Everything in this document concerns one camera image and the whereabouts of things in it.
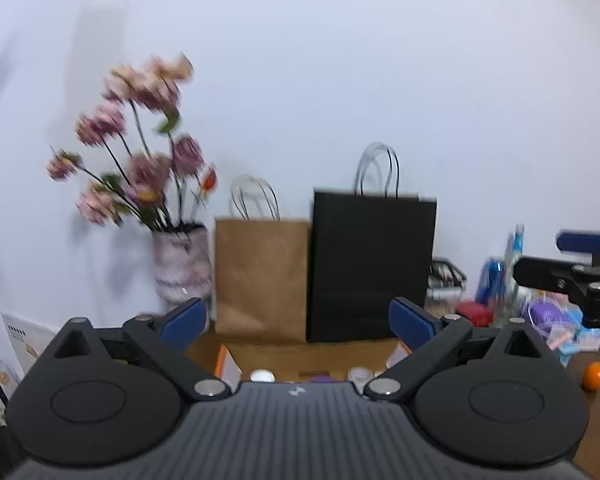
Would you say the red flat box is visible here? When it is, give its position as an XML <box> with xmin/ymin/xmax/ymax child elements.
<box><xmin>455</xmin><ymin>301</ymin><xmax>494</xmax><ymax>329</ymax></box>

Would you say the blue drink can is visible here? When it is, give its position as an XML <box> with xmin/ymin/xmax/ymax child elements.
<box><xmin>477</xmin><ymin>257</ymin><xmax>507</xmax><ymax>307</ymax></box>

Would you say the white desk calendar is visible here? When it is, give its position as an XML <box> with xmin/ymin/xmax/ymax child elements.
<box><xmin>0</xmin><ymin>312</ymin><xmax>57</xmax><ymax>428</ymax></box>

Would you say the brown paper bag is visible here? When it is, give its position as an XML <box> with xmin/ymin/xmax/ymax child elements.
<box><xmin>214</xmin><ymin>175</ymin><xmax>312</xmax><ymax>343</ymax></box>

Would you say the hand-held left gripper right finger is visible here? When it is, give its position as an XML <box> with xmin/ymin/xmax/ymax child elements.
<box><xmin>364</xmin><ymin>297</ymin><xmax>561</xmax><ymax>402</ymax></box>

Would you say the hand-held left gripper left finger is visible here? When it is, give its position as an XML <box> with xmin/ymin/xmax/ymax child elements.
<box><xmin>40</xmin><ymin>297</ymin><xmax>232</xmax><ymax>402</ymax></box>

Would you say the purple item in plastic bag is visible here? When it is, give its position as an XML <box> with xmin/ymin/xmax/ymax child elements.
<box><xmin>527</xmin><ymin>297</ymin><xmax>582</xmax><ymax>342</ymax></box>

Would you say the dried pink flowers bunch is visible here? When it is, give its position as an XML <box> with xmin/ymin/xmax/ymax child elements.
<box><xmin>47</xmin><ymin>52</ymin><xmax>219</xmax><ymax>233</ymax></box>

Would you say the black paper bag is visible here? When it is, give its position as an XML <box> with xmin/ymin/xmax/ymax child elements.
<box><xmin>307</xmin><ymin>142</ymin><xmax>438</xmax><ymax>343</ymax></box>

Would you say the clear bottle blue cap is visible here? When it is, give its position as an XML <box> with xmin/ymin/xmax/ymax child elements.
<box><xmin>504</xmin><ymin>224</ymin><xmax>527</xmax><ymax>311</ymax></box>

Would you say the pastel snack packets pile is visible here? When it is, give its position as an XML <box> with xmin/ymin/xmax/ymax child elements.
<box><xmin>545</xmin><ymin>322</ymin><xmax>600</xmax><ymax>357</ymax></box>

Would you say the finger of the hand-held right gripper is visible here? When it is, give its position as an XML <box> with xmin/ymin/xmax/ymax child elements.
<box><xmin>556</xmin><ymin>229</ymin><xmax>600</xmax><ymax>265</ymax></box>
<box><xmin>512</xmin><ymin>256</ymin><xmax>588</xmax><ymax>293</ymax></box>

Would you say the black folded clips bundle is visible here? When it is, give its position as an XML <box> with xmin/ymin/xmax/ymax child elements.
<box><xmin>430</xmin><ymin>257</ymin><xmax>468</xmax><ymax>288</ymax></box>

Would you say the red pumpkin print cardboard box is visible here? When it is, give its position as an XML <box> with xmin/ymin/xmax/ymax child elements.
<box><xmin>185</xmin><ymin>332</ymin><xmax>416</xmax><ymax>386</ymax></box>

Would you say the purple white textured vase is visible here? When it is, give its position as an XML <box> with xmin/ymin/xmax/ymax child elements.
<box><xmin>152</xmin><ymin>222</ymin><xmax>215</xmax><ymax>317</ymax></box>

